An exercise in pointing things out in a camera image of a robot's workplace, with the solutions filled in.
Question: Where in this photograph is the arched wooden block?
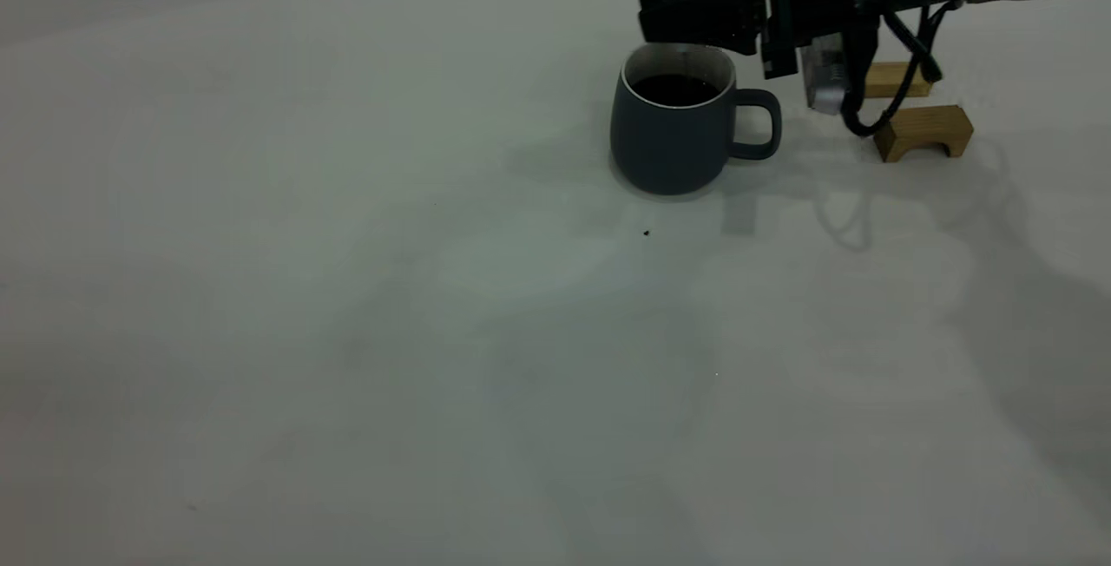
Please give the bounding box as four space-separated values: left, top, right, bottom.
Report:
873 104 975 163

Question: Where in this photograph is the dark coffee liquid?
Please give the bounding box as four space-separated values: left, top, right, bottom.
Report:
631 73 721 107

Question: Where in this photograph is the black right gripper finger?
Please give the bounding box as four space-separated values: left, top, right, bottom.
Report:
640 0 766 55

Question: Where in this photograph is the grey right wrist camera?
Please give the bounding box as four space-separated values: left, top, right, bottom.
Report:
803 35 847 114

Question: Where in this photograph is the grey ceramic cup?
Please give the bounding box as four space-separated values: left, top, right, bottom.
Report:
609 43 782 196

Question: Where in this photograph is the flat wooden block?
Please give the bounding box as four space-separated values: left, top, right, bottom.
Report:
864 61 934 100

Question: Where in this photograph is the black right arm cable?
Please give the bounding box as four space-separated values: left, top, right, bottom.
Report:
842 2 943 137

